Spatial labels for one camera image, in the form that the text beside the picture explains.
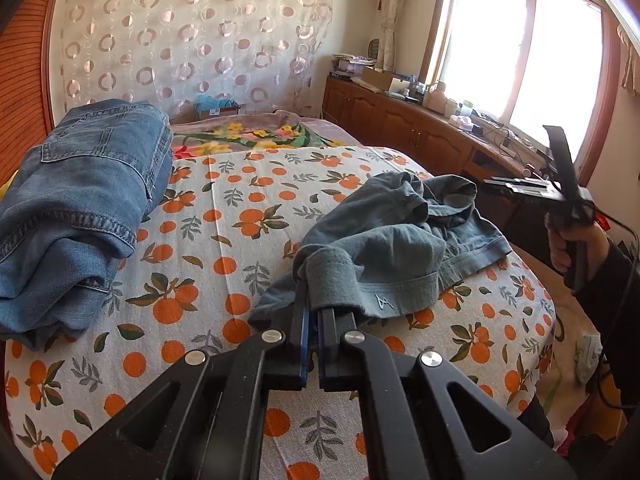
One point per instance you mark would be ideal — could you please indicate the wooden slatted panel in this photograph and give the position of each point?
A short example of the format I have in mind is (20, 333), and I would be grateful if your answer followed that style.
(25, 60)

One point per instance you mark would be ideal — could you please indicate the wooden cabinet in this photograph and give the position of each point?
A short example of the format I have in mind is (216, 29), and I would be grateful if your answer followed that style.
(390, 120)

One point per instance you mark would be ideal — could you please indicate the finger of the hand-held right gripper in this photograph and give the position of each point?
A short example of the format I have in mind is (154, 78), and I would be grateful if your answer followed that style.
(520, 189)

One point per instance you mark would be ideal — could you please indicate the blue bag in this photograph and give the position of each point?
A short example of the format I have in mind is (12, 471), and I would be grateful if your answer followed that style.
(212, 105)

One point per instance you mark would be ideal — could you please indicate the orange fruit print bedsheet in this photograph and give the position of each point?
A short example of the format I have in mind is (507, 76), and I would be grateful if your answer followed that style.
(240, 195)

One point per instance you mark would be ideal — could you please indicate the grey-green pants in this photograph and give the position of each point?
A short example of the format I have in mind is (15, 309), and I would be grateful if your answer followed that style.
(390, 255)

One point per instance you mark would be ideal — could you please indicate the pile of papers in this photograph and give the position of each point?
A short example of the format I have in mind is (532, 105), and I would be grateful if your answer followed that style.
(350, 64)

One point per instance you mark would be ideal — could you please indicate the cardboard box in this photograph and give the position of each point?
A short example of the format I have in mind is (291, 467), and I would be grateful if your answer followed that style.
(377, 79)

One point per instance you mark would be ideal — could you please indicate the blue denim jeans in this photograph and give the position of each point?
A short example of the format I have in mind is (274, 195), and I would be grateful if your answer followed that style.
(75, 200)

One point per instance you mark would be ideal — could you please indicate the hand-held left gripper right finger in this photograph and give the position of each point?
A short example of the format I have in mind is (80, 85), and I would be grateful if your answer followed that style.
(323, 350)

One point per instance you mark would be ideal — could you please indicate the floral blanket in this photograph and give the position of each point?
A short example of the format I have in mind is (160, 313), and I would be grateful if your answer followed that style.
(260, 135)

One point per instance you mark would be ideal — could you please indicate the person's right hand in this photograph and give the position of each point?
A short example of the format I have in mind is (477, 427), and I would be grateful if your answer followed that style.
(560, 252)

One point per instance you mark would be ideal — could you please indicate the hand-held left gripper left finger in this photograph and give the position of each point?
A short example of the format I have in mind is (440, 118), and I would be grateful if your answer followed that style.
(303, 345)

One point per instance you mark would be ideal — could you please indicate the person's right forearm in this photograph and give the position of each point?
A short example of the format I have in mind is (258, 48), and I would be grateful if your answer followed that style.
(612, 300)

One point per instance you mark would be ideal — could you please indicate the window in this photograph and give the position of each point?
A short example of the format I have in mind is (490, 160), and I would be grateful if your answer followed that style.
(500, 35)

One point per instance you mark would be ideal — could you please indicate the sheer circle pattern curtain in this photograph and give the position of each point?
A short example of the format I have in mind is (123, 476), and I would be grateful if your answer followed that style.
(200, 35)

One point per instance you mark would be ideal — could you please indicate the beige window curtain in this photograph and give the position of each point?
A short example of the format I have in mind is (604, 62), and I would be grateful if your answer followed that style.
(631, 60)
(395, 10)

